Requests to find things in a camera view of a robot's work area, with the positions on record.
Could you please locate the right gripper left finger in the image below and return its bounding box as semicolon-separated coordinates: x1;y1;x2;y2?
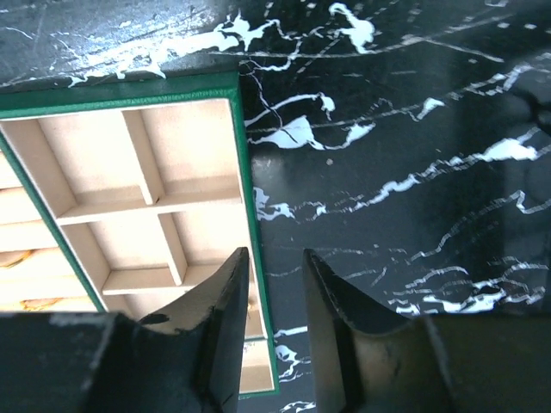
137;247;250;412

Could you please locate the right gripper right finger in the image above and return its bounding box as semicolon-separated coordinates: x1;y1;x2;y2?
302;249;408;412

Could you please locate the green jewelry tray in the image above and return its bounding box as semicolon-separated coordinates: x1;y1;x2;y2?
1;71;279;398

